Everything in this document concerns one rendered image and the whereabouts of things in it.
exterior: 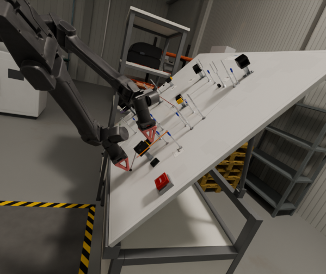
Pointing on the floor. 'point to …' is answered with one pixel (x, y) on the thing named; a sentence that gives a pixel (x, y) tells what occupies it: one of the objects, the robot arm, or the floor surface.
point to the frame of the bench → (186, 253)
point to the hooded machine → (13, 87)
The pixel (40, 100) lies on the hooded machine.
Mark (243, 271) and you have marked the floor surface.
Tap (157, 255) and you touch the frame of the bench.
